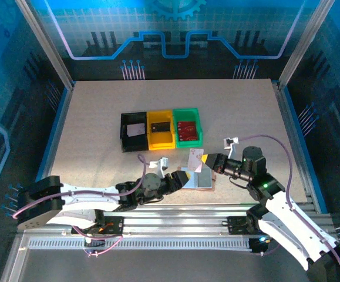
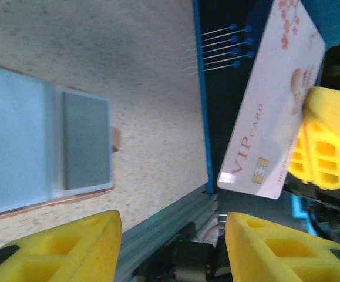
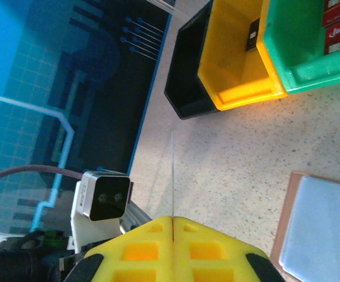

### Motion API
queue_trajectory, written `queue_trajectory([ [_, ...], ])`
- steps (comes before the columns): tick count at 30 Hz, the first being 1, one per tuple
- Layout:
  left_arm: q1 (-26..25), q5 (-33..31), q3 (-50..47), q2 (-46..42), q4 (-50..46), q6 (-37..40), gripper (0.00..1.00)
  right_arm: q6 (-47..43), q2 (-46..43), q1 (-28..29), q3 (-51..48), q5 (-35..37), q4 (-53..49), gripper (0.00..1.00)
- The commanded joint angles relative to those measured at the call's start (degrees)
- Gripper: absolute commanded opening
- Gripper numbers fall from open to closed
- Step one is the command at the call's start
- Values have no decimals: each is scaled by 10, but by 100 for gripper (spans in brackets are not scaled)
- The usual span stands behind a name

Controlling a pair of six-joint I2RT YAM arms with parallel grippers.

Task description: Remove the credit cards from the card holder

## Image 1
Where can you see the green plastic bin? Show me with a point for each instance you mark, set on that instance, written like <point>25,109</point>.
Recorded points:
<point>187,114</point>

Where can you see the aluminium side rail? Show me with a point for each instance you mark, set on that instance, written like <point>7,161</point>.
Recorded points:
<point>293,132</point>
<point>53,147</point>

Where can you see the yellow plastic bin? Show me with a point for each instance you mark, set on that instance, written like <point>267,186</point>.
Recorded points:
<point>161,117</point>

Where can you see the red credit card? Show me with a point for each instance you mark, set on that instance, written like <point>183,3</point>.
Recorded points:
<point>184,124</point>
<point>188,137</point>

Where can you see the aluminium frame post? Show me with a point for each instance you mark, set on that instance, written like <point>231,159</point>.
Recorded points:
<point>45,44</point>
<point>304,44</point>

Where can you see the black plastic bin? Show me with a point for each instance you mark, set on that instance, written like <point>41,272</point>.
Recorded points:
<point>137,117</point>

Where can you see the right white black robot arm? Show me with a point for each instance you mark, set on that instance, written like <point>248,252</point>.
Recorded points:
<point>290,229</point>

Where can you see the aluminium mounting rail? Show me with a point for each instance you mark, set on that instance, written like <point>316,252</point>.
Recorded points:
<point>172,220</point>

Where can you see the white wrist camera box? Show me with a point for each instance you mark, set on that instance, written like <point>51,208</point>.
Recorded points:
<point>162,163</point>
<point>230,142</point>

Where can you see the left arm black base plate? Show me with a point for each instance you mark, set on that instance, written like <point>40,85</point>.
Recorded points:
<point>115,224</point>

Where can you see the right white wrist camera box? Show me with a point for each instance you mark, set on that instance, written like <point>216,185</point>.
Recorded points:
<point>230,142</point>

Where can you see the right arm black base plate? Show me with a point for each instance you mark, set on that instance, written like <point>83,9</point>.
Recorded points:
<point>234,224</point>

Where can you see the pink brown card holder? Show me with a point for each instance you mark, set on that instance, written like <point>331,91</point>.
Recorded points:
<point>206,179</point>

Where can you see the black credit card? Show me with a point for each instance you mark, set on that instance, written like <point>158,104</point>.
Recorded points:
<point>161,127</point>

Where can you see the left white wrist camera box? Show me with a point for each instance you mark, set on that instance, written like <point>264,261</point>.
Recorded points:
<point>162,163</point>

